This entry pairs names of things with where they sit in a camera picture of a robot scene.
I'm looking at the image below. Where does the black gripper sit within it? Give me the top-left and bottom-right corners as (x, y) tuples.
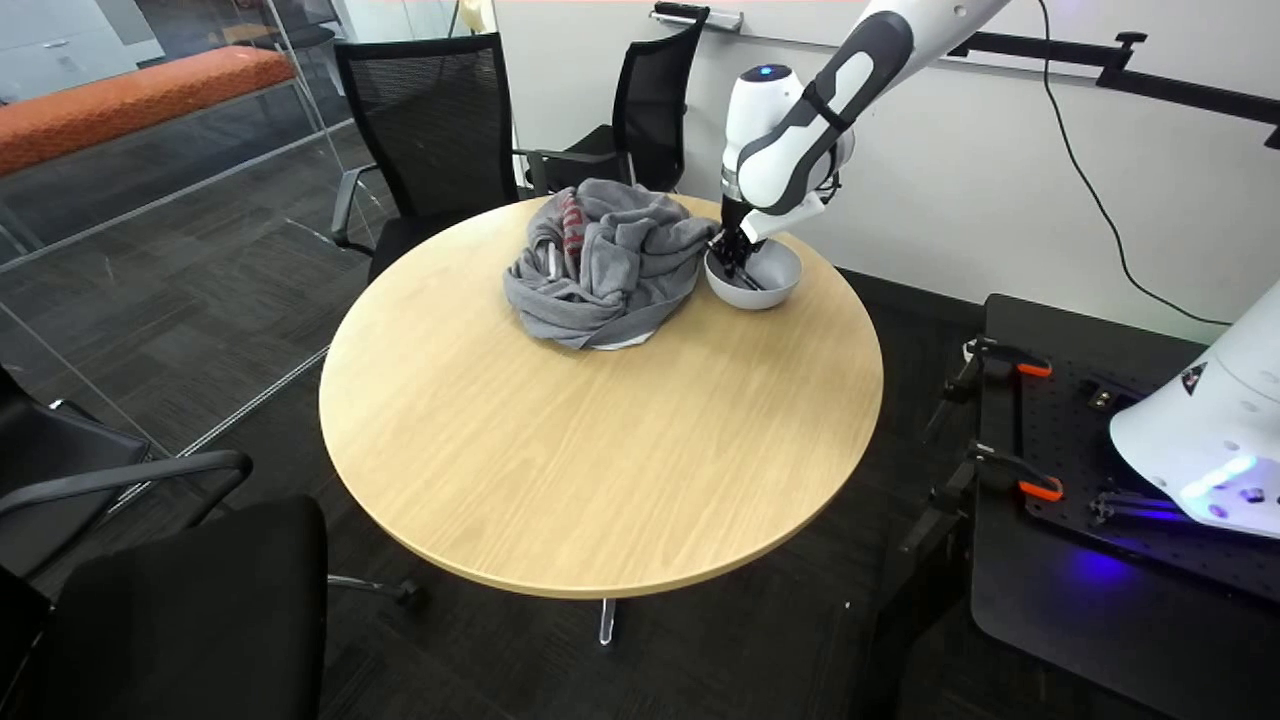
(712, 191), (780, 293)

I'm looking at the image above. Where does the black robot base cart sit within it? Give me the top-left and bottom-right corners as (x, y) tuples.
(914, 293), (1280, 720)

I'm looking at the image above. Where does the grey round bowl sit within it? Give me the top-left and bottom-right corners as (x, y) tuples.
(698, 231), (802, 317)

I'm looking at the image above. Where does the whiteboard marker tray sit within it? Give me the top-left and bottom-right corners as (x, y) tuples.
(646, 0), (749, 42)

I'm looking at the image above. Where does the grey crumpled cloth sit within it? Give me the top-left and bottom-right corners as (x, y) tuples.
(498, 177), (719, 357)

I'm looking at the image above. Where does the black mesh office chair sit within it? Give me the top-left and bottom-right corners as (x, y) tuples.
(328, 32), (529, 277)
(514, 17), (712, 202)

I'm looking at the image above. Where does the orange black bar clamp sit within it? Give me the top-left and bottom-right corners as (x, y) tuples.
(928, 439), (1073, 519)
(934, 333), (1060, 409)

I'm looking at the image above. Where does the black pegboard plate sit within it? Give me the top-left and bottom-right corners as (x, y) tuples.
(1005, 362), (1280, 612)

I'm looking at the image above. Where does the orange bench cushion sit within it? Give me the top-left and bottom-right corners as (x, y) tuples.
(0, 45), (301, 182)

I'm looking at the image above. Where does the black solid-back office chair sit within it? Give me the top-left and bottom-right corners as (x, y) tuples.
(0, 493), (334, 720)

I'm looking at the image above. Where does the black office chair with armrest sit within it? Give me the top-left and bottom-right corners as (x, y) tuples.
(0, 365), (256, 579)

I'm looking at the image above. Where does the thin black wall cable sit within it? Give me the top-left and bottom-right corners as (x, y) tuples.
(1031, 0), (1230, 333)

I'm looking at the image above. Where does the black wall mount rail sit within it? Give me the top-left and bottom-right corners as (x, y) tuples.
(949, 27), (1280, 154)

